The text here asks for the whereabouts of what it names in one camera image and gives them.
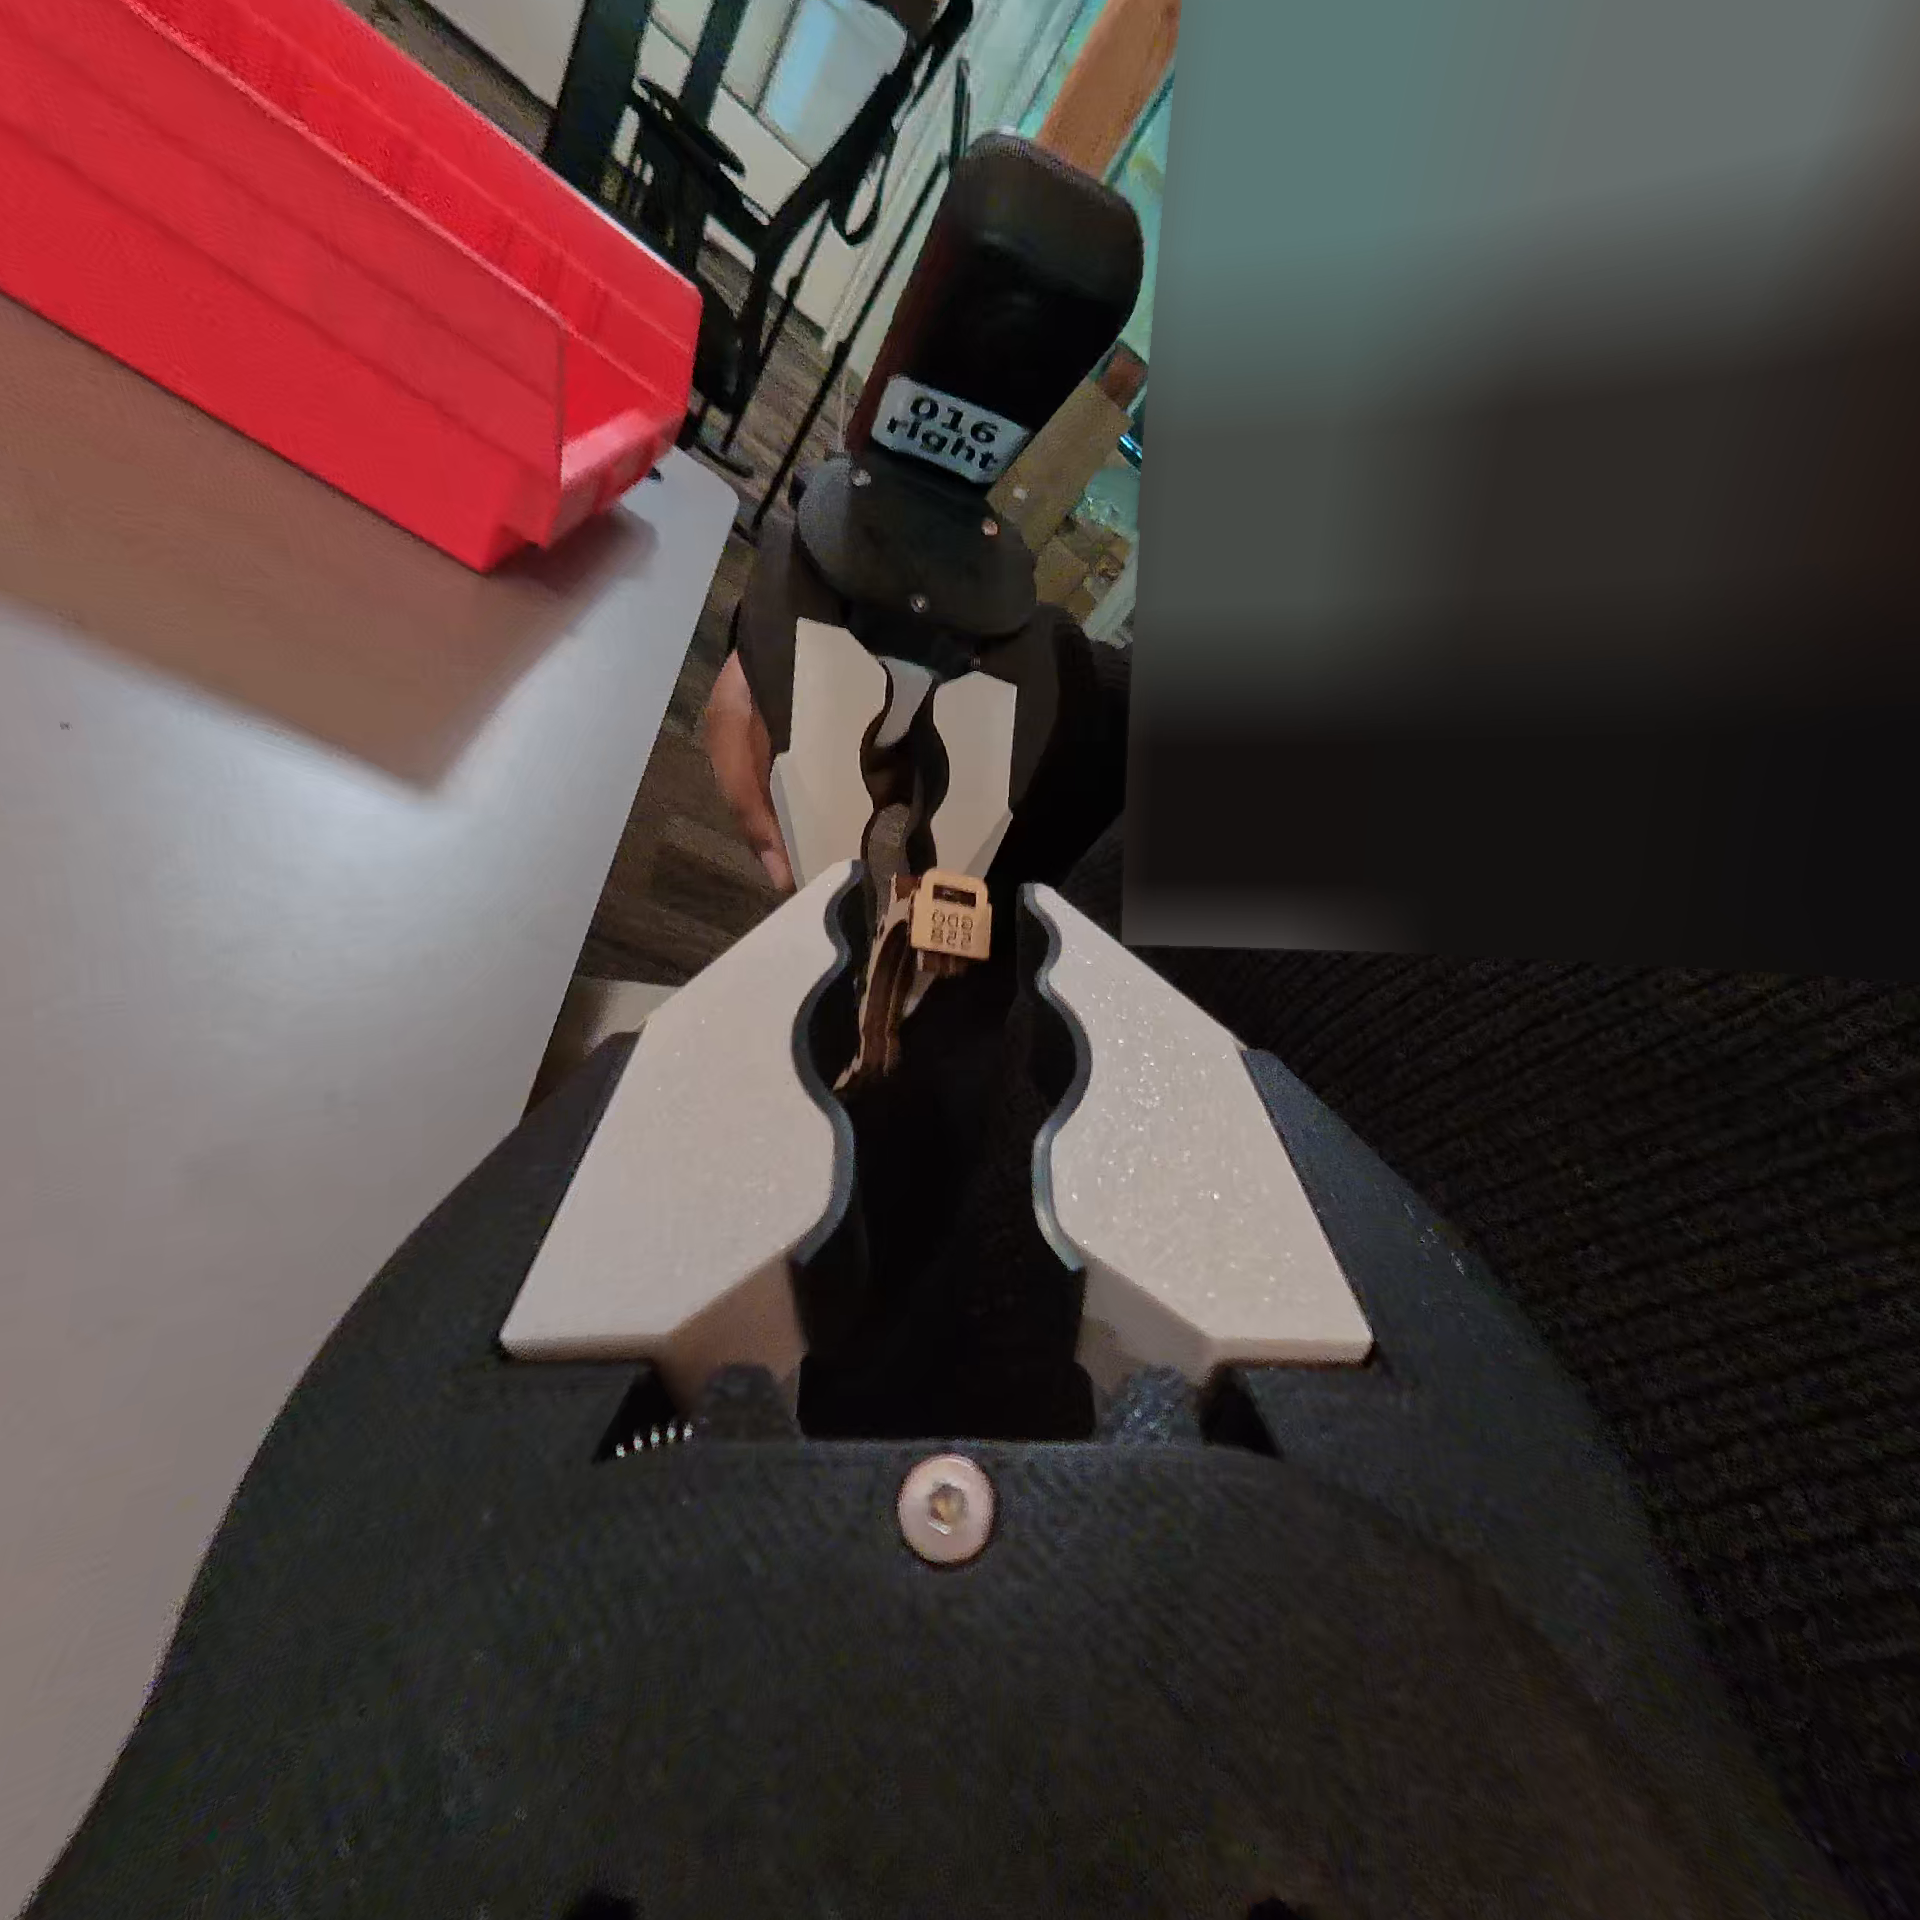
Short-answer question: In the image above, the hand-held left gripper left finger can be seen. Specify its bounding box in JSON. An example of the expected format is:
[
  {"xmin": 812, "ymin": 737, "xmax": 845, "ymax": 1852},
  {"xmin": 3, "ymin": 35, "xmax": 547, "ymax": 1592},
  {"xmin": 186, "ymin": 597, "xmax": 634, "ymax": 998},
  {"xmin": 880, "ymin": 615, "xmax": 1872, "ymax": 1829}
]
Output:
[{"xmin": 495, "ymin": 861, "xmax": 875, "ymax": 1390}]

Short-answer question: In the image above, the small printed wooden piece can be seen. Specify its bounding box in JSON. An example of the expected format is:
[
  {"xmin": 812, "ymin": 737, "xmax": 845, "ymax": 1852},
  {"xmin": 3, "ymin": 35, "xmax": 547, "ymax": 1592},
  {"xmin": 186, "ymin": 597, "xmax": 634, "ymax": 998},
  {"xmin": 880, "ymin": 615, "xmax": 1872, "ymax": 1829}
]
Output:
[{"xmin": 910, "ymin": 863, "xmax": 1001, "ymax": 963}]

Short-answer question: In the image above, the person's black sweater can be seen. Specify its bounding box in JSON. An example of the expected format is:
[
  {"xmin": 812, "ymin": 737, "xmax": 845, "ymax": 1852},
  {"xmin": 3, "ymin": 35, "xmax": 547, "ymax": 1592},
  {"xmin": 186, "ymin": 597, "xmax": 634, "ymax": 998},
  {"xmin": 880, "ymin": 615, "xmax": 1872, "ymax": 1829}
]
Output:
[{"xmin": 1115, "ymin": 943, "xmax": 1920, "ymax": 1920}]

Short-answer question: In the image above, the cardboard box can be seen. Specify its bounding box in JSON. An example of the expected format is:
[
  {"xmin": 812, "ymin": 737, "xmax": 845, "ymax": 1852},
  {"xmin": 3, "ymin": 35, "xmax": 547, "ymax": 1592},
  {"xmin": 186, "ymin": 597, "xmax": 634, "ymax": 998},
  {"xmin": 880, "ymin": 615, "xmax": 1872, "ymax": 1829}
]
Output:
[{"xmin": 996, "ymin": 351, "xmax": 1146, "ymax": 601}]

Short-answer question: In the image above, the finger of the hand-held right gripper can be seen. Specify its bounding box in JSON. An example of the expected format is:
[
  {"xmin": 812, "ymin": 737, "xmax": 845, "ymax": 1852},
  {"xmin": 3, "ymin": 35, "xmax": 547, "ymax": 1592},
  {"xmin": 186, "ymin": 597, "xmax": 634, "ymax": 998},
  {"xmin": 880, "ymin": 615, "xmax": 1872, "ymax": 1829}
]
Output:
[
  {"xmin": 768, "ymin": 617, "xmax": 906, "ymax": 889},
  {"xmin": 914, "ymin": 671, "xmax": 1027, "ymax": 881}
]

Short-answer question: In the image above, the person's right hand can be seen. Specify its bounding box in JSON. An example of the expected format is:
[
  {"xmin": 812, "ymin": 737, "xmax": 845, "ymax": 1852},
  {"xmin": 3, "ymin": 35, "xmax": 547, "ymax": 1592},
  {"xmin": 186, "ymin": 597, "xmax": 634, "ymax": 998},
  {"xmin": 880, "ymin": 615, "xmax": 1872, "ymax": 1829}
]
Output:
[{"xmin": 701, "ymin": 652, "xmax": 799, "ymax": 894}]

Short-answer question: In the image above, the wooden post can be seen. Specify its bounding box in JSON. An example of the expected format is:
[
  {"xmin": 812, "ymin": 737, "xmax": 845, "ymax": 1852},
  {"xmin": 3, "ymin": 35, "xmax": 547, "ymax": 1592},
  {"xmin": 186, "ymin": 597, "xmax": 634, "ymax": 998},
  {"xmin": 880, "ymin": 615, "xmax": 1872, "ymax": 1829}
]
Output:
[{"xmin": 1034, "ymin": 0, "xmax": 1181, "ymax": 167}]

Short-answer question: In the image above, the layered wooden model part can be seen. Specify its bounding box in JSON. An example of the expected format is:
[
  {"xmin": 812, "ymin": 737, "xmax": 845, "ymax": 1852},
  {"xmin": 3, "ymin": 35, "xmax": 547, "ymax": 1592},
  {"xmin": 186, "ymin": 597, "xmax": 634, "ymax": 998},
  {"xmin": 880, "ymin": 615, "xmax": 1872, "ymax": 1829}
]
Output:
[{"xmin": 828, "ymin": 873, "xmax": 977, "ymax": 1092}]

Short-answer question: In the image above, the red plastic bin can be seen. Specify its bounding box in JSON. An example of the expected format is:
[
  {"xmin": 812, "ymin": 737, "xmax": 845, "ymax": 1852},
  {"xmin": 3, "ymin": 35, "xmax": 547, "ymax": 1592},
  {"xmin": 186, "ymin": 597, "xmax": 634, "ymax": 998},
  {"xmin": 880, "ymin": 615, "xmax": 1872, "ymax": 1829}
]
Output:
[{"xmin": 0, "ymin": 0, "xmax": 707, "ymax": 576}]

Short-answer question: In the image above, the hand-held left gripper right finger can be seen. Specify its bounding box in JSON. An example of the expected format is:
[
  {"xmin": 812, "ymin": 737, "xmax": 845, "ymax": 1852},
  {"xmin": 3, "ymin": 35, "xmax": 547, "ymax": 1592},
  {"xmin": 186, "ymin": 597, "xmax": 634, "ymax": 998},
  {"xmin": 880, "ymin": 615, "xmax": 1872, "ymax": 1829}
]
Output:
[{"xmin": 1015, "ymin": 881, "xmax": 1377, "ymax": 1394}]

